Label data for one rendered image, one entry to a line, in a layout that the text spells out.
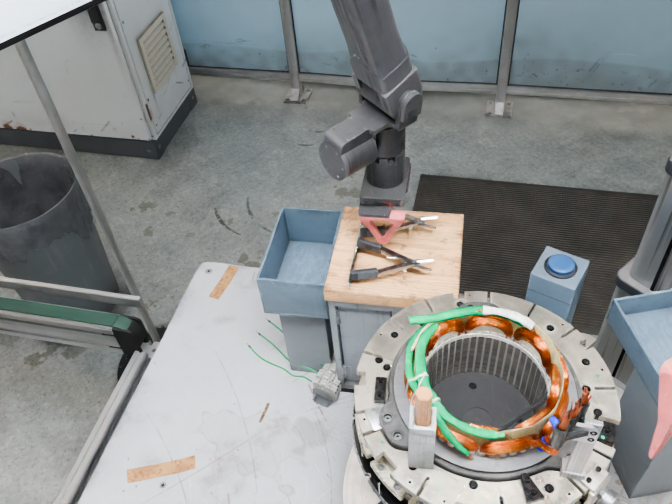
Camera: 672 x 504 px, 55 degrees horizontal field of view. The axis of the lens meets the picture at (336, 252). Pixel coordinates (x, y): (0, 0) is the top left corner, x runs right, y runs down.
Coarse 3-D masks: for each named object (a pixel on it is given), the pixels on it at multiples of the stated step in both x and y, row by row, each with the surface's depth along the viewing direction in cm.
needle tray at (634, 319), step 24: (624, 312) 94; (648, 312) 94; (624, 336) 90; (648, 336) 92; (648, 360) 84; (648, 384) 86; (624, 408) 97; (648, 408) 89; (624, 432) 98; (648, 432) 90; (624, 456) 99; (624, 480) 101; (648, 480) 96
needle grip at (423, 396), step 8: (416, 392) 65; (424, 392) 65; (416, 400) 65; (424, 400) 64; (416, 408) 66; (424, 408) 65; (416, 416) 67; (424, 416) 66; (416, 424) 68; (424, 424) 68
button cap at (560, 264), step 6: (552, 258) 101; (558, 258) 100; (564, 258) 100; (570, 258) 100; (552, 264) 100; (558, 264) 100; (564, 264) 99; (570, 264) 99; (552, 270) 99; (558, 270) 99; (564, 270) 99; (570, 270) 99
